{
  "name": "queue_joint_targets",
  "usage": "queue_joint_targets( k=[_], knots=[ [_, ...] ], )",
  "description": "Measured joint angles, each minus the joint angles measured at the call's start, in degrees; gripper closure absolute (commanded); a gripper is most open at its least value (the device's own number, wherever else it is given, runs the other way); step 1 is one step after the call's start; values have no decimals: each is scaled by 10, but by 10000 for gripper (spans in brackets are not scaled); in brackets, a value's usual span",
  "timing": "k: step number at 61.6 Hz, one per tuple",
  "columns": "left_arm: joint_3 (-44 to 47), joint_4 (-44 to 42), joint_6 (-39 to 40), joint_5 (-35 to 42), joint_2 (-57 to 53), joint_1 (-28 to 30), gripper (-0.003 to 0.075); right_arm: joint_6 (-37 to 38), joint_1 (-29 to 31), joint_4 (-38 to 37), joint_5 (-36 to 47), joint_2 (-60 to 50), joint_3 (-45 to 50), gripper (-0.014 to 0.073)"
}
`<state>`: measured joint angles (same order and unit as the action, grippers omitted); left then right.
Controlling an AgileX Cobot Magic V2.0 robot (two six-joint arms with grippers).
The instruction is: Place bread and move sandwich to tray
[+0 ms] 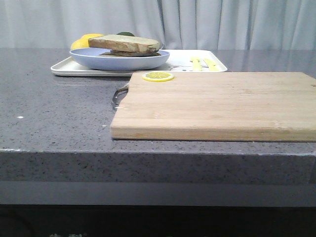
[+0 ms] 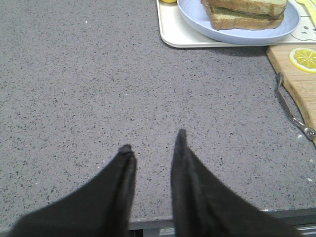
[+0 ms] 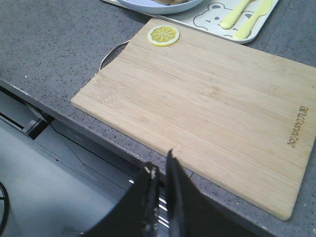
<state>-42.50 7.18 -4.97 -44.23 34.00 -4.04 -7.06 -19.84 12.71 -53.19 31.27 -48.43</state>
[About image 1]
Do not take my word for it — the bread slice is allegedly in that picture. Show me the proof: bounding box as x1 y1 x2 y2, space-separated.
99 50 161 57
88 35 160 53

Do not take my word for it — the blue plate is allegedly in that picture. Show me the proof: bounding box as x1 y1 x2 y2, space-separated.
70 47 170 71

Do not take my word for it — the white bear tray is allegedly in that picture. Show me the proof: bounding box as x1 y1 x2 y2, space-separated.
50 49 228 77

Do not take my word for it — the lemon slice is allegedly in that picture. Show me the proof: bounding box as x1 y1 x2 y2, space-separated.
142 72 174 82

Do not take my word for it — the yellow plastic fork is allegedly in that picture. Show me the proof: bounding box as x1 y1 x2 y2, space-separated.
190 56 202 72

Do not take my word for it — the green lime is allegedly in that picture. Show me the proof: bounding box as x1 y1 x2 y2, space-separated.
117 32 135 37

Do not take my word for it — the wooden cutting board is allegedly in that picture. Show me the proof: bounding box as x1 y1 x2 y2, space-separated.
110 72 316 142

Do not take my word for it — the front yellow lemon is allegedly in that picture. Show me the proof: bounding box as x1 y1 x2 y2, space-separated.
71 39 89 50

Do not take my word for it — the yellow lemon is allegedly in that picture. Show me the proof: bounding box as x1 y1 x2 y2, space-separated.
71 39 89 50
81 33 103 40

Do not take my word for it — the rear yellow lemon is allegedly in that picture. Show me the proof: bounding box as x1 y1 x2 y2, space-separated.
81 33 103 40

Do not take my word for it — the grey curtain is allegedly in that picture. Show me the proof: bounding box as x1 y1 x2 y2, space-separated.
0 0 316 50

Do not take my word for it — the metal board handle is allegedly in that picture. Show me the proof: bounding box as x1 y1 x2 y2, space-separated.
111 83 129 110

